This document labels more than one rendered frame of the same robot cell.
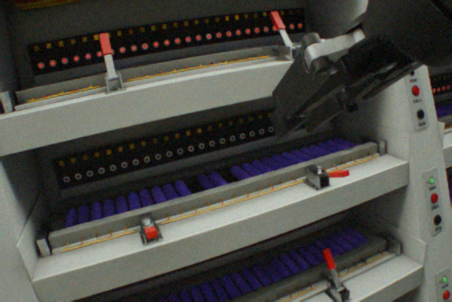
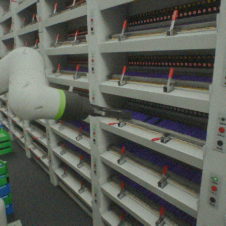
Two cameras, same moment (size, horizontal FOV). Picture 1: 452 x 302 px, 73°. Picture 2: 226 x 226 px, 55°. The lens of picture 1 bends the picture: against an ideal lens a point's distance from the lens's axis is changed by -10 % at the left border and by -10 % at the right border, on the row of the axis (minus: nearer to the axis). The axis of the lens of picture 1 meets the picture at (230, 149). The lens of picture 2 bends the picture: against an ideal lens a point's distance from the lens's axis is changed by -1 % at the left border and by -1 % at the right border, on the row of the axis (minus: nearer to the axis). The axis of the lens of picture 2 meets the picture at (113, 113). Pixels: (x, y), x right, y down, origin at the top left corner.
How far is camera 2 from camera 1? 0.84 m
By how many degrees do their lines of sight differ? 69
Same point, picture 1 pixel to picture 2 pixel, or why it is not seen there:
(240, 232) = (135, 137)
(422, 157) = (214, 164)
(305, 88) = not seen: hidden behind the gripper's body
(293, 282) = (159, 169)
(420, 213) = (202, 187)
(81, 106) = (112, 87)
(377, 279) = (178, 194)
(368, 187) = (179, 155)
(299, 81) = not seen: hidden behind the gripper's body
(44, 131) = (107, 90)
